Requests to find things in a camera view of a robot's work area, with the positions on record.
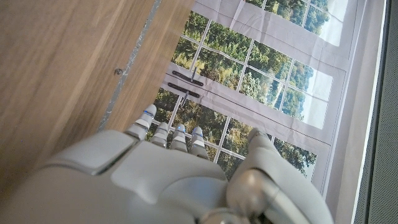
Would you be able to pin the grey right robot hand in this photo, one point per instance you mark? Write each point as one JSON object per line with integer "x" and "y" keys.
{"x": 155, "y": 180}

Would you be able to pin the printed forest window backdrop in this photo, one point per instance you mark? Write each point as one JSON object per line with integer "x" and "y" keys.
{"x": 255, "y": 71}

